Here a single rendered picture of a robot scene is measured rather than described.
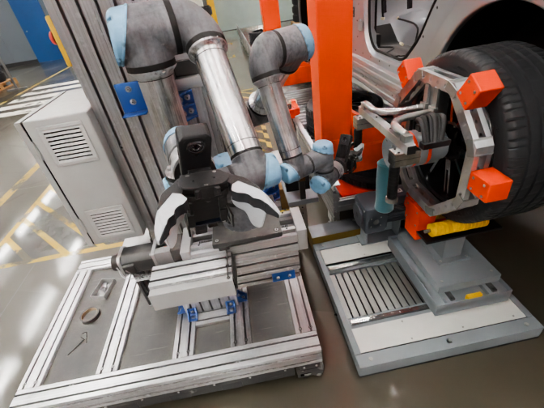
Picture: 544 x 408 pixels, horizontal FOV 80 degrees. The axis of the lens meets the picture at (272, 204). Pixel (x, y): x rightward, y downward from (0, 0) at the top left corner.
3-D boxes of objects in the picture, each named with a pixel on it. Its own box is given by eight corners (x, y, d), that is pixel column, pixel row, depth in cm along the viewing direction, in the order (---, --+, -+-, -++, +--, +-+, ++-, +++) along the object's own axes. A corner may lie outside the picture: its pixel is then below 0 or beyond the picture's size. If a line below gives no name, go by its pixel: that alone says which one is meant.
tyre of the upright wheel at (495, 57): (637, 81, 82) (474, 19, 131) (550, 97, 81) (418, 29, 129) (527, 247, 127) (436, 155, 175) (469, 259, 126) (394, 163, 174)
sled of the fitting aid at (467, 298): (507, 301, 152) (513, 287, 147) (434, 317, 151) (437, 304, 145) (445, 235, 193) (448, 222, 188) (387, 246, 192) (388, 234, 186)
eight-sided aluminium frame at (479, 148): (469, 239, 121) (511, 92, 90) (452, 242, 120) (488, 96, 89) (400, 171, 165) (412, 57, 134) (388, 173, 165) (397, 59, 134)
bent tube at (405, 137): (461, 133, 105) (468, 100, 99) (404, 144, 104) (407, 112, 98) (431, 115, 119) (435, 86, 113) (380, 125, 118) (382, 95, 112)
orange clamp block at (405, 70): (427, 76, 129) (421, 56, 130) (408, 79, 128) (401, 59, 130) (418, 86, 136) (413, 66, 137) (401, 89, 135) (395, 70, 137)
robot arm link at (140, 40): (226, 207, 98) (170, -4, 67) (177, 223, 94) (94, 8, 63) (216, 189, 107) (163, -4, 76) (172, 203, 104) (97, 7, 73)
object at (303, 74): (335, 77, 341) (334, 40, 321) (286, 86, 338) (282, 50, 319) (330, 74, 355) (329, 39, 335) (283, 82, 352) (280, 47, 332)
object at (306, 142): (346, 212, 209) (346, 184, 196) (332, 215, 208) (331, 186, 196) (281, 100, 411) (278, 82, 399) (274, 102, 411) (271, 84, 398)
